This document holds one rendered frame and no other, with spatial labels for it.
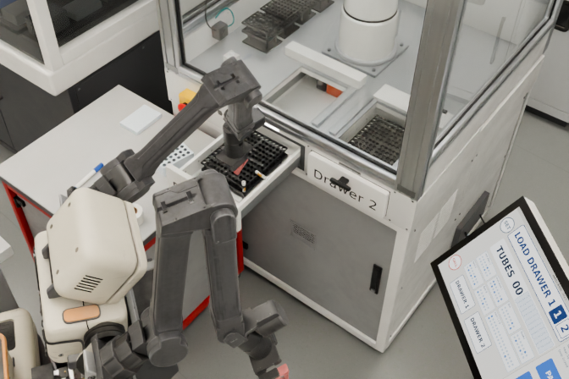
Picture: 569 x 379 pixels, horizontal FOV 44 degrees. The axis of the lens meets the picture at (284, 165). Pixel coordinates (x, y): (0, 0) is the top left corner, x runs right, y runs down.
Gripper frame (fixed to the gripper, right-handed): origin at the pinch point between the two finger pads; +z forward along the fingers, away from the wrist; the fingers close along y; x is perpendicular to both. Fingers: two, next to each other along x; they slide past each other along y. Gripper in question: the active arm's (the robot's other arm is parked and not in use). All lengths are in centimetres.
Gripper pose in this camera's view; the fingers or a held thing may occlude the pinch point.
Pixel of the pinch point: (236, 172)
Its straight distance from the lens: 215.9
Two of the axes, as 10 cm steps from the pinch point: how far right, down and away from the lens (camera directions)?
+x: -8.0, -4.4, 4.1
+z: 0.1, 6.7, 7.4
